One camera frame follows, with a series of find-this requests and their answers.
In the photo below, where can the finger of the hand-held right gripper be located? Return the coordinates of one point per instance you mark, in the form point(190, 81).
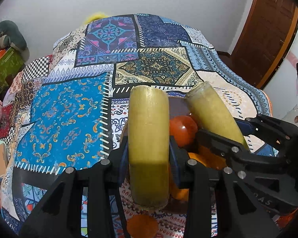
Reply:
point(270, 130)
point(221, 145)

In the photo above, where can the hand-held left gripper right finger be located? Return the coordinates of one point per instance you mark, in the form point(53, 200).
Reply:
point(175, 158)

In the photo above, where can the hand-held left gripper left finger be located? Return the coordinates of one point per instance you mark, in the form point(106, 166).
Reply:
point(125, 155)

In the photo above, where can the plain orange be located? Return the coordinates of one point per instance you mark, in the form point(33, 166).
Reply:
point(214, 160)

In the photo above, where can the red tomato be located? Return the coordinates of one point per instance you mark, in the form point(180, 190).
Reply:
point(183, 131)

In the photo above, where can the yellow sugarcane piece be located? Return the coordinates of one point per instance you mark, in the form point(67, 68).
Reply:
point(149, 133)
point(213, 114)

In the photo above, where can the orange with sticker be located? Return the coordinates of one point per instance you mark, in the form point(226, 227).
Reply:
point(180, 193)

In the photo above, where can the purple round plate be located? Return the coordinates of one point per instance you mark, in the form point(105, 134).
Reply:
point(177, 107)

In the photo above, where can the small tangerine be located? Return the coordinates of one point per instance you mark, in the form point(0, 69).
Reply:
point(140, 225)

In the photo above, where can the blue patchwork blanket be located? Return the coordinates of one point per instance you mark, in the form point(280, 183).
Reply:
point(64, 119)

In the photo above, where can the brown wooden door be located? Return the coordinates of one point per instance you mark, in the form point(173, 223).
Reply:
point(263, 29)

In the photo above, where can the yellow fluffy item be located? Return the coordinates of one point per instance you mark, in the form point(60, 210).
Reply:
point(95, 17)

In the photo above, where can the green storage box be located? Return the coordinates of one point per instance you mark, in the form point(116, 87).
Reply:
point(7, 67)

